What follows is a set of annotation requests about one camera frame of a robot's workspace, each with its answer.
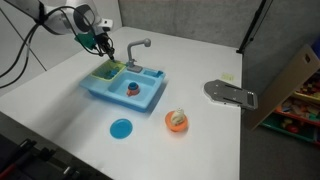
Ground blue toy plate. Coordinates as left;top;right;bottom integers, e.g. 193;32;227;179
109;118;134;140

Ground yellow-green dish rack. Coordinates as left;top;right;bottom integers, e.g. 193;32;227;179
90;59;128;82

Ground yellow sticky note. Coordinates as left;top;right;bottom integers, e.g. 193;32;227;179
221;72;235;82

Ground wooden toy storage shelf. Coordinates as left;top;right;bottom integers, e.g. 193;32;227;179
249;43;320;146

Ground light blue toy sink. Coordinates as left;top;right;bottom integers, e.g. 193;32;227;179
79;59;167;113

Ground orange toy cup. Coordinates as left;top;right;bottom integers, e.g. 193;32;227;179
125;87;140;98

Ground grey toy faucet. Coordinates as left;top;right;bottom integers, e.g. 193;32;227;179
125;37;152;73

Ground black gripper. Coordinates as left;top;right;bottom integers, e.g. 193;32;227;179
94;31;116;62

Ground grey metal mounting plate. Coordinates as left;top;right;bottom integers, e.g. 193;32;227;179
203;78;259;111

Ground orange toy bowl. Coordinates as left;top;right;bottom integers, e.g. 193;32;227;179
164;110;189;133

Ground cream toy food piece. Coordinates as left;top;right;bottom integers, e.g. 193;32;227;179
170;107;186;127

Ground black clamp equipment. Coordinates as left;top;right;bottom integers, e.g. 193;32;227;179
0;133;111;180

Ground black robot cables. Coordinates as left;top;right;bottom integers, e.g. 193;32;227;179
0;5;104;90

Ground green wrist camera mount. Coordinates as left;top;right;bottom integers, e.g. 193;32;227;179
73;31;98;48

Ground black vertical pole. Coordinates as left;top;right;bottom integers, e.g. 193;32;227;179
235;0;268;55

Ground teal toy cup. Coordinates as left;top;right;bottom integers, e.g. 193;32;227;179
105;68;120;80

